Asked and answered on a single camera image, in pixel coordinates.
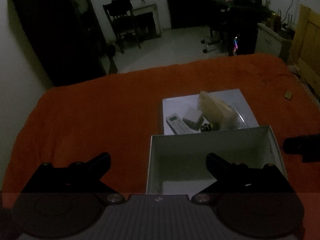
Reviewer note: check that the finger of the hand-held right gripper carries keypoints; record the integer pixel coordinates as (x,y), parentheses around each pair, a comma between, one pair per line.
(297,145)

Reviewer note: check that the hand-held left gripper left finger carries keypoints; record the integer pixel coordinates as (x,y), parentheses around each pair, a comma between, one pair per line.
(107,163)

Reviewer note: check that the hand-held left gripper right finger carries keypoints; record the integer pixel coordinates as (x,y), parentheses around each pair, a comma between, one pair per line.
(210,163)

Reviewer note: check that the white cardboard box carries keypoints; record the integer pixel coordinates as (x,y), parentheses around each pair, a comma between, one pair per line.
(200,152)

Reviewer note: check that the small dark yellow-green object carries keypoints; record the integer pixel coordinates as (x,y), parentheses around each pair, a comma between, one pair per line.
(208,127)

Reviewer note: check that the small white box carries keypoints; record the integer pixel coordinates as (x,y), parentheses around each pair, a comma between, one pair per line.
(193,116)

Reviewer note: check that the white remote control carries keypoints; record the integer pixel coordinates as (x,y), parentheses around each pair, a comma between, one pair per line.
(177,124)

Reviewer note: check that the clear bag with yellowish contents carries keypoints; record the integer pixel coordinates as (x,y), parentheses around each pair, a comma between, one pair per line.
(215,110)

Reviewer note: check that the white box lid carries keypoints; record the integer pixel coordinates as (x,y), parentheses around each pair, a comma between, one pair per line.
(180,105)

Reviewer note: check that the orange cloth-covered desktop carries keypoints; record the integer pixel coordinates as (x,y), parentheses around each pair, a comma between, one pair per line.
(100,120)

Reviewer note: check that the small brown block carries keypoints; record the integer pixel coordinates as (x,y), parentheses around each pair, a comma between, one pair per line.
(288,95)

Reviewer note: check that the silver pen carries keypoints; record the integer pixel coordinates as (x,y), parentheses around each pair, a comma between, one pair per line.
(239,113)

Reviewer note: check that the yellow wooden cabinet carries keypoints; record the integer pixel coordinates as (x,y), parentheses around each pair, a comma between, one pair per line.
(306,42)

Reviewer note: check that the white low cabinet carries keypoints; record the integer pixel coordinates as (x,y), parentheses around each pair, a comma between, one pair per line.
(270,41)

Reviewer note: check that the computer tower with coloured lights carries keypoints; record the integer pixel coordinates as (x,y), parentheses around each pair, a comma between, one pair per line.
(241,43)

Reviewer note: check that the dark computer desk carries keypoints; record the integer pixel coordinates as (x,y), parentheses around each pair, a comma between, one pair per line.
(245,15)

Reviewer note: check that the tall dark cabinet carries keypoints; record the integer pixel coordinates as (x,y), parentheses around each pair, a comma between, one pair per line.
(57,30)

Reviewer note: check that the black office chair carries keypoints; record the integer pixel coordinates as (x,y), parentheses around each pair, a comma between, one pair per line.
(212,17)

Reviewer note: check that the dark wooden chair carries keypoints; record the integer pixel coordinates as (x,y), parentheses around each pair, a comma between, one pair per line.
(122,17)

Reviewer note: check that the white fireplace frame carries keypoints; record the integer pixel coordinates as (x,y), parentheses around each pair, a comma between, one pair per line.
(150,17)

